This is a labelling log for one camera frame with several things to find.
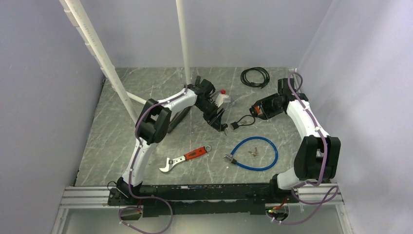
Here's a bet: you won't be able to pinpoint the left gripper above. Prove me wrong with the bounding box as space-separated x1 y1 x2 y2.
196 99 225 132

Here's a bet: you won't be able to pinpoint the black cable padlock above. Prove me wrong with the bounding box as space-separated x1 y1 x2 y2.
230 115 256 130

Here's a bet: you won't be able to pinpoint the black USB cable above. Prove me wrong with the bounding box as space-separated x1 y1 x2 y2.
240 67 270 88

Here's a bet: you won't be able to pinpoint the blue cable lock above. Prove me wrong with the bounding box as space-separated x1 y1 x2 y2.
224 136 279 172

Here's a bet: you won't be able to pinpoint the silver lock keys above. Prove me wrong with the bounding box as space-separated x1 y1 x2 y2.
248 147 259 156

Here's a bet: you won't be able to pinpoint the orange black padlock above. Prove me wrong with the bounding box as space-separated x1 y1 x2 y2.
249 105 261 117

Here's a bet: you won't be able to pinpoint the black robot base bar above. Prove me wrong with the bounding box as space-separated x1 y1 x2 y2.
108 180 298 217

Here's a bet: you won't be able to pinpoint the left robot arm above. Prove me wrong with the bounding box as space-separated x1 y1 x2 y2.
116 79 229 205

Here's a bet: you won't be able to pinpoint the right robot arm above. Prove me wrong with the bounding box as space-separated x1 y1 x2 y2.
250 78 341 202

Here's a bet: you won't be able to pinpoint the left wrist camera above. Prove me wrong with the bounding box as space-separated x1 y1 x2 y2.
213 90 231 107

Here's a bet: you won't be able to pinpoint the red handled adjustable wrench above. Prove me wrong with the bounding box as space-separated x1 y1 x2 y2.
159 145 212 173

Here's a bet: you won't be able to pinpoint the black corrugated hose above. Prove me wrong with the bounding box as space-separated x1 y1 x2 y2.
166 76 202 134

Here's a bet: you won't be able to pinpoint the aluminium rail frame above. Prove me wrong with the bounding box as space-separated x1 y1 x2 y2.
51 186 110 234

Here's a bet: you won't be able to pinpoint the white PVC pipe frame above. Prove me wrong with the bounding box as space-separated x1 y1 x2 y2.
59 0 193 125

